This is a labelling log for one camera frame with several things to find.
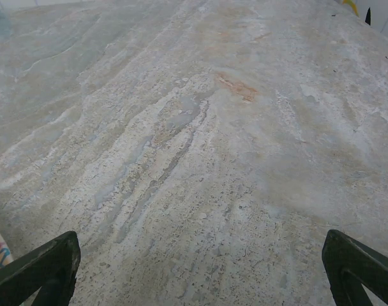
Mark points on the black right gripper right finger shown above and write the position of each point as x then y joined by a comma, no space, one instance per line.
334,258

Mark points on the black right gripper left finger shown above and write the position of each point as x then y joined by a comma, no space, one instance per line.
63,252

